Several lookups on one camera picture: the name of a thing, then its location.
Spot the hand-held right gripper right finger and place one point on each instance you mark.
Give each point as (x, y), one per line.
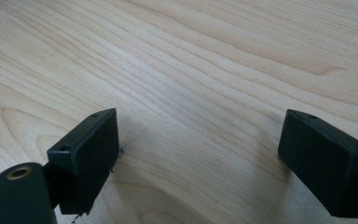
(326, 161)

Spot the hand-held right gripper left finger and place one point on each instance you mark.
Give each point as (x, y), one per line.
(87, 161)

